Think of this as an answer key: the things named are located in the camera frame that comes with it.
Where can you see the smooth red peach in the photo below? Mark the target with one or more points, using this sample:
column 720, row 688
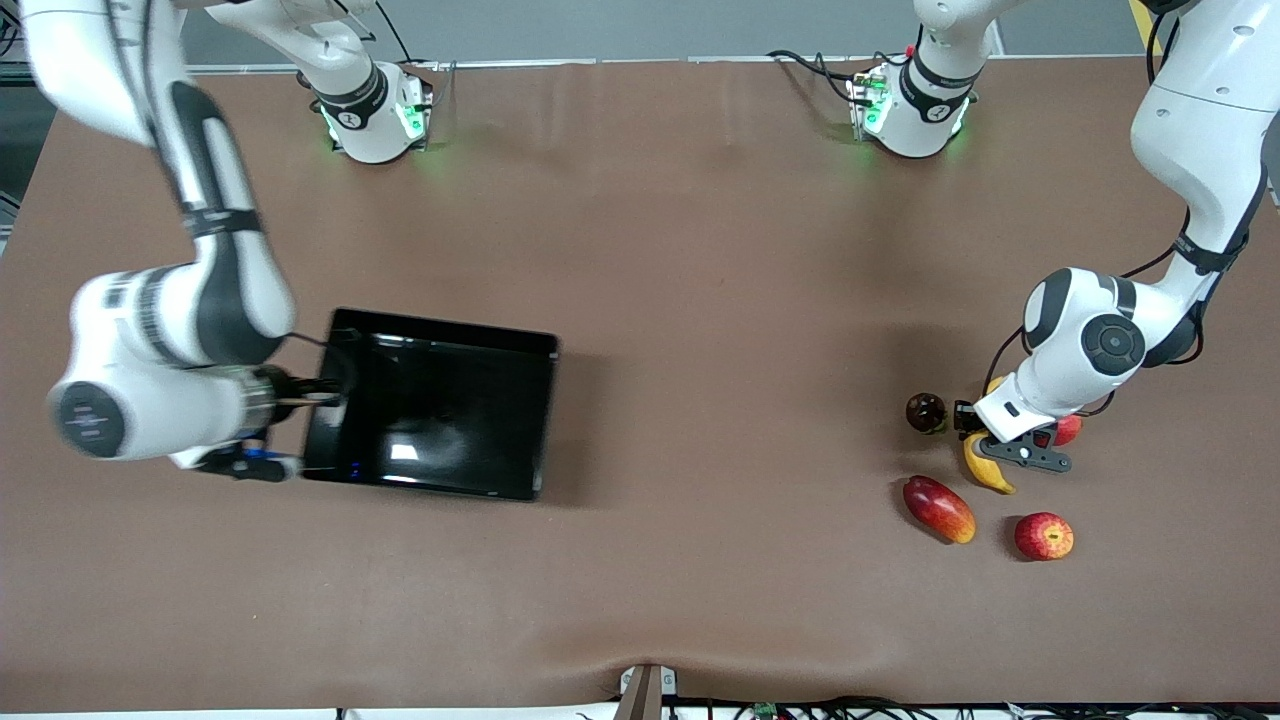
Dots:
column 1070, row 430

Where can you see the green circuit board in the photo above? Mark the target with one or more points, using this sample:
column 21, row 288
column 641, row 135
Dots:
column 765, row 711

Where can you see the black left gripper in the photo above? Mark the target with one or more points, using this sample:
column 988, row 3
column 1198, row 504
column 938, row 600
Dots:
column 966, row 417

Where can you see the yellow banana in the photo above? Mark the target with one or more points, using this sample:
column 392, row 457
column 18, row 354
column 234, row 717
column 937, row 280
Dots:
column 985, row 472

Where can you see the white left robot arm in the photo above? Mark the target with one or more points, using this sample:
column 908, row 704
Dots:
column 1080, row 370

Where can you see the black plastic box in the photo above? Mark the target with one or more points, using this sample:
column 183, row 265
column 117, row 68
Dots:
column 450, row 420

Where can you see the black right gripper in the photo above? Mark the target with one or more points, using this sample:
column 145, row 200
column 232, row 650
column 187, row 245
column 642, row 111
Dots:
column 297, row 389

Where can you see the red yellow mango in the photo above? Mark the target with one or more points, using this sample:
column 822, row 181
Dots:
column 938, row 508

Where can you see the brown table mat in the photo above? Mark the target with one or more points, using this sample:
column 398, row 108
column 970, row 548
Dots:
column 700, row 300

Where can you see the silver table edge rail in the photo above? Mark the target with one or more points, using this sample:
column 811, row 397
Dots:
column 650, row 61

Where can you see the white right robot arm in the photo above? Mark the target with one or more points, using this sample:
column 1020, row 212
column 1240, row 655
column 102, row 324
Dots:
column 150, row 400

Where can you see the red yellow-speckled apple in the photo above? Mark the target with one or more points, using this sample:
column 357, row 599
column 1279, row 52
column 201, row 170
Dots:
column 1044, row 537

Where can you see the dark purple plum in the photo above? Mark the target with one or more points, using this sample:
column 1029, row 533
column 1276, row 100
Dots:
column 925, row 412

